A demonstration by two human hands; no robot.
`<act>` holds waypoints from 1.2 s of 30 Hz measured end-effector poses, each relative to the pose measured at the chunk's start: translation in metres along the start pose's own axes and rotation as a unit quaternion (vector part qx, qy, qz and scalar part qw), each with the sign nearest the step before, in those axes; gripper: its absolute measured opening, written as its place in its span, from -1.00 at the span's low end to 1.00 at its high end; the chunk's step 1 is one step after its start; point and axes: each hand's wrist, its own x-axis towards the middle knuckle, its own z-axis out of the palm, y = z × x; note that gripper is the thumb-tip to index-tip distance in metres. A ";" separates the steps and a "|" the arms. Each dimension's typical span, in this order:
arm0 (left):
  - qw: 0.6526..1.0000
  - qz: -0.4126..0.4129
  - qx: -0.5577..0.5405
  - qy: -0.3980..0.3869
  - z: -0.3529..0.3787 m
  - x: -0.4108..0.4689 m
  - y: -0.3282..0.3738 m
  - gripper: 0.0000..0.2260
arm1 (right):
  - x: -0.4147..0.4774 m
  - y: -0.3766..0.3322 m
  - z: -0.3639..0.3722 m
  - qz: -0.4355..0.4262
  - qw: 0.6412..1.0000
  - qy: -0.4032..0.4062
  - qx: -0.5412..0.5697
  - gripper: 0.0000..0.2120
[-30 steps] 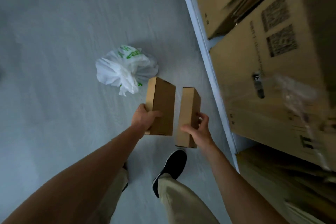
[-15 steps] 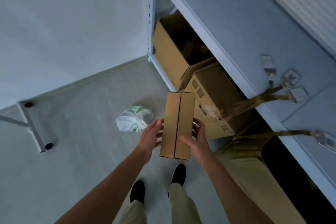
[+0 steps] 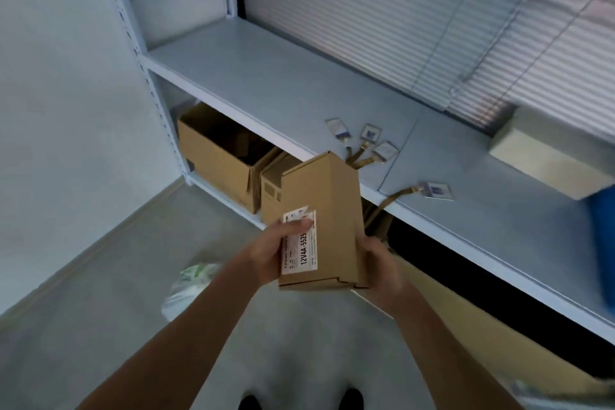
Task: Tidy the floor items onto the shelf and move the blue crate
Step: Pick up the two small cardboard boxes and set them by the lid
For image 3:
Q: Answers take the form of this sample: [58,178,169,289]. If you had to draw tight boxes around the person's right hand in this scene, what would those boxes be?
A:
[357,236,409,306]

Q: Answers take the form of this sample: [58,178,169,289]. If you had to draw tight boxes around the person's left hand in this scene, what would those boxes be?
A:
[239,218,313,287]

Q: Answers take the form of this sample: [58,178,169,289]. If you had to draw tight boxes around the small labelled cardboard box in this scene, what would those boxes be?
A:
[277,151,370,291]

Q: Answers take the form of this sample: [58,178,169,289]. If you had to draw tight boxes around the person's left forearm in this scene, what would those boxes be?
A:
[77,258,262,410]

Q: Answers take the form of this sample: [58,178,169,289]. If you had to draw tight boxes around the person's right forearm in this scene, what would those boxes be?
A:
[382,280,524,410]

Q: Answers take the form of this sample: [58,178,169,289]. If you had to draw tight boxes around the closed medium cardboard box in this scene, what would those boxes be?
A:
[259,153,304,228]

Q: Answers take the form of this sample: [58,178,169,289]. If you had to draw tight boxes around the small display module with ribbon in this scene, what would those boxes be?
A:
[326,118,354,143]
[345,123,382,163]
[367,182,453,225]
[352,141,399,170]

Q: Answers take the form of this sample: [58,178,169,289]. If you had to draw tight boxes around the open large cardboard box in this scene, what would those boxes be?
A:
[177,102,284,215]

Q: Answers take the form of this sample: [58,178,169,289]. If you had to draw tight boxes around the white green plastic bag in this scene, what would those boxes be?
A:
[161,263,223,324]

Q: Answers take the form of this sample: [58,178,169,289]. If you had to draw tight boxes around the grey metal shelving rack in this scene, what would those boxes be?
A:
[94,0,615,345]

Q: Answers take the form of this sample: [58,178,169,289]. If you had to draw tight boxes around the large flat cardboard box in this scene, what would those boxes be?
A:
[356,256,615,398]

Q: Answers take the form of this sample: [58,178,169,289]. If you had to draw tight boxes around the person's right black shoe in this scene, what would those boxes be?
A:
[338,388,364,410]

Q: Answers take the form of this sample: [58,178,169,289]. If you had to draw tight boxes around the pale cream cardboard box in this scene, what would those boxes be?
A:
[489,106,615,201]

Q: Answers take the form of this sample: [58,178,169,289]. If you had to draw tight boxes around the blue plastic container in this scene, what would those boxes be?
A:
[589,184,615,312]

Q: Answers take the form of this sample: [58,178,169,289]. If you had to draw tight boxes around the white window blinds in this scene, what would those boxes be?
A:
[240,0,615,136]

